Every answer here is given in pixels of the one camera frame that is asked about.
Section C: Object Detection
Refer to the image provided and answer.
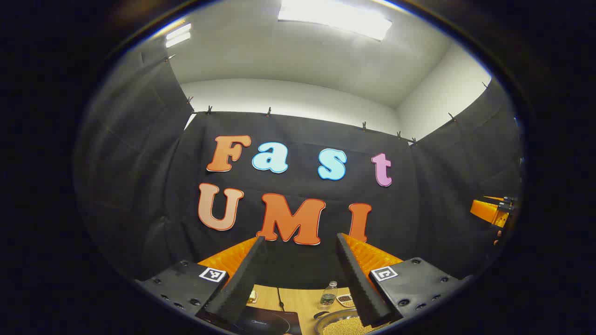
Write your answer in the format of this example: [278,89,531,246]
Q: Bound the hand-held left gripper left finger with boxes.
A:
[135,236,266,325]

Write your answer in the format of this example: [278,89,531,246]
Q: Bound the pile of yellow soybeans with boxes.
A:
[323,317,373,335]

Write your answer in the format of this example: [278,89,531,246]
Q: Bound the small ceiling light panel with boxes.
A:
[165,22,192,48]

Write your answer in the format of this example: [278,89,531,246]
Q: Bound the black backdrop cloth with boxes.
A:
[74,47,524,290]

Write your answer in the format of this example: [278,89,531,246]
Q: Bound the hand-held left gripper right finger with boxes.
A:
[336,233,471,328]

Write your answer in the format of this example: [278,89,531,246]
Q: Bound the clear plastic water bottle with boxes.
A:
[319,281,338,310]

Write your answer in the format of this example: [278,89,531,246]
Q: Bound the row of small cloth clips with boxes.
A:
[165,54,489,146]

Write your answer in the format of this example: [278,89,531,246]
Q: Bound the steel pot with black handles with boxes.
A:
[313,307,374,335]

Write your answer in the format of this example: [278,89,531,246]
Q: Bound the black induction cooktop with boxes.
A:
[196,305,303,335]

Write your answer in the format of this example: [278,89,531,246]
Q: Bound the large ceiling light panel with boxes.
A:
[278,0,393,41]

